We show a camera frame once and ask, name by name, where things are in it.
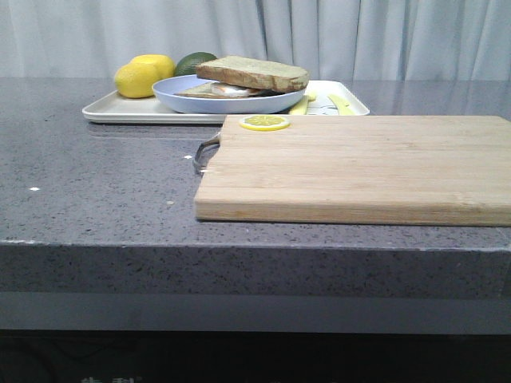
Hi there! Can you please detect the lemon slice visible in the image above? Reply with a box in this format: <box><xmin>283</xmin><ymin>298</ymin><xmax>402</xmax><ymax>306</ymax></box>
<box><xmin>239</xmin><ymin>114</ymin><xmax>291</xmax><ymax>132</ymax></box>

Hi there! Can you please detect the light blue plate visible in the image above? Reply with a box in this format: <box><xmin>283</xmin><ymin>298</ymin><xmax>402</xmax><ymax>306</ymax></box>
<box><xmin>153</xmin><ymin>74</ymin><xmax>305</xmax><ymax>114</ymax></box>

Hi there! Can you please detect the front yellow lemon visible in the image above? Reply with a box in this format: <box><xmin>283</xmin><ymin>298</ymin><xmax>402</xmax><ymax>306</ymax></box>
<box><xmin>114</xmin><ymin>62</ymin><xmax>161</xmax><ymax>98</ymax></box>

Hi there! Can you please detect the metal cutting board handle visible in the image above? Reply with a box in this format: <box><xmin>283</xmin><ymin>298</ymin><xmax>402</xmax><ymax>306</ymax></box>
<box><xmin>192</xmin><ymin>132</ymin><xmax>220</xmax><ymax>175</ymax></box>

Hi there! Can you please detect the fried egg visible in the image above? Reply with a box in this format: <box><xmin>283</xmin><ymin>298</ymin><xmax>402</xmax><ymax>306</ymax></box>
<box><xmin>211</xmin><ymin>82</ymin><xmax>265</xmax><ymax>98</ymax></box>

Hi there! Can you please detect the green lime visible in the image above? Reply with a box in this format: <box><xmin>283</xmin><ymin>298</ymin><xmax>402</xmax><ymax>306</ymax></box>
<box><xmin>174</xmin><ymin>51</ymin><xmax>217</xmax><ymax>77</ymax></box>

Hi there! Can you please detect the wooden cutting board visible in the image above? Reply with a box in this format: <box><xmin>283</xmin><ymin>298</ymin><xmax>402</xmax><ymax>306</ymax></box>
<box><xmin>194</xmin><ymin>115</ymin><xmax>510</xmax><ymax>227</ymax></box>

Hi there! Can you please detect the rear yellow lemon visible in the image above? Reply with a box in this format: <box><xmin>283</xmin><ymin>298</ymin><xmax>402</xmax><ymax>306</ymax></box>
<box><xmin>131</xmin><ymin>53</ymin><xmax>176</xmax><ymax>79</ymax></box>

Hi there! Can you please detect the grey curtain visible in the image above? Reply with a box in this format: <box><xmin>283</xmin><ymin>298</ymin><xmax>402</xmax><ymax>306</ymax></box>
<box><xmin>1</xmin><ymin>1</ymin><xmax>510</xmax><ymax>81</ymax></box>

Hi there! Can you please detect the white bear tray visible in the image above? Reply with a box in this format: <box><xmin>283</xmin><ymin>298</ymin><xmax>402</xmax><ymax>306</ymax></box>
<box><xmin>82</xmin><ymin>81</ymin><xmax>370</xmax><ymax>125</ymax></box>

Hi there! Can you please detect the yellow plastic knife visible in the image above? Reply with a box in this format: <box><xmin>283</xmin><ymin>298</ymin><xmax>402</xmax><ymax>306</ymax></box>
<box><xmin>327</xmin><ymin>93</ymin><xmax>355</xmax><ymax>116</ymax></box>

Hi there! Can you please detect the bread slice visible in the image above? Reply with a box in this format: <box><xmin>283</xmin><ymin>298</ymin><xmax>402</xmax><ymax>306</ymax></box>
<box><xmin>196</xmin><ymin>55</ymin><xmax>310</xmax><ymax>93</ymax></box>
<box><xmin>176</xmin><ymin>81</ymin><xmax>276</xmax><ymax>99</ymax></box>

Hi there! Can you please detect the yellow lemon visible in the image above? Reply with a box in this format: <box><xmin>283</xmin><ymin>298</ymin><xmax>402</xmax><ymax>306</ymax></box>
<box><xmin>131</xmin><ymin>53</ymin><xmax>176</xmax><ymax>79</ymax></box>
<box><xmin>114</xmin><ymin>62</ymin><xmax>161</xmax><ymax>98</ymax></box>

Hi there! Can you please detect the yellow plastic fork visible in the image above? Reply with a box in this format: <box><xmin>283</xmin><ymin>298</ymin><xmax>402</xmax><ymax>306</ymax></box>
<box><xmin>288</xmin><ymin>91</ymin><xmax>317</xmax><ymax>115</ymax></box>

